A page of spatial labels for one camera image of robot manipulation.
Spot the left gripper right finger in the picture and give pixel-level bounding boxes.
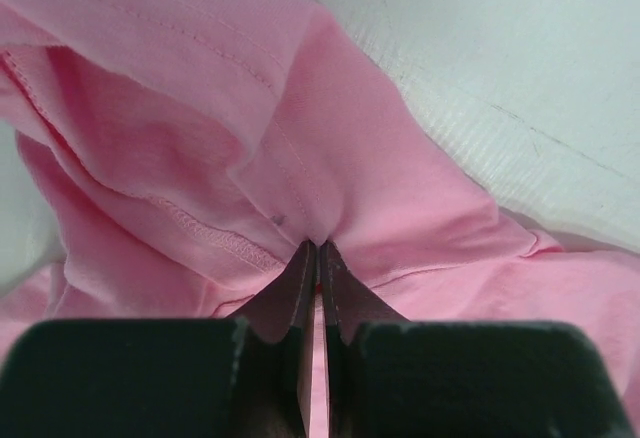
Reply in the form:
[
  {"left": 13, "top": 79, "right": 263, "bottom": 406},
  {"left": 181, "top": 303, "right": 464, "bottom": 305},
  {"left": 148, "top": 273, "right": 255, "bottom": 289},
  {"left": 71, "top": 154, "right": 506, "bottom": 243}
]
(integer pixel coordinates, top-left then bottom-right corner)
[{"left": 318, "top": 242, "right": 635, "bottom": 437}]

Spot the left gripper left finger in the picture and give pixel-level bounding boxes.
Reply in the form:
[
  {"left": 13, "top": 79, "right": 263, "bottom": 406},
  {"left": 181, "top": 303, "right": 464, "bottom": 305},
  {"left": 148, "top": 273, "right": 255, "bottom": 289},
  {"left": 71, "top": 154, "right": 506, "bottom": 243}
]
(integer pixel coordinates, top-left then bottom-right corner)
[{"left": 1, "top": 242, "right": 317, "bottom": 437}]

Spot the pink t shirt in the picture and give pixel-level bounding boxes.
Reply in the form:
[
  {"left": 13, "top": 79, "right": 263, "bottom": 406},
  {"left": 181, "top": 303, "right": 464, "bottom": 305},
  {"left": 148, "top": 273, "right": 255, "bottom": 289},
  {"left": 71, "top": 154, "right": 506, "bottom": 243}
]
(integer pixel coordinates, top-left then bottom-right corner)
[{"left": 1, "top": 0, "right": 639, "bottom": 422}]

